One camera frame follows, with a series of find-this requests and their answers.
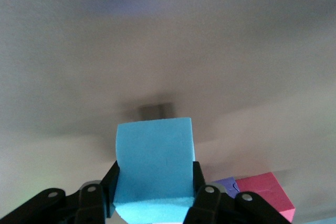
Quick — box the red foam cube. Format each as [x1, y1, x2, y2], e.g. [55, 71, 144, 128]
[235, 172, 296, 223]

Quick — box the purple foam cube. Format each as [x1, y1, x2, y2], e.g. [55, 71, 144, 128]
[211, 176, 241, 200]

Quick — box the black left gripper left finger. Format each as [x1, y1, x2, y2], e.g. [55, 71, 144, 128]
[0, 159, 121, 224]

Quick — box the cyan foam cube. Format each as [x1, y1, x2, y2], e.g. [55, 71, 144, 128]
[111, 117, 196, 224]

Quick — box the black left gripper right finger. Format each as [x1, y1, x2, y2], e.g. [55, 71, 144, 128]
[183, 161, 292, 224]

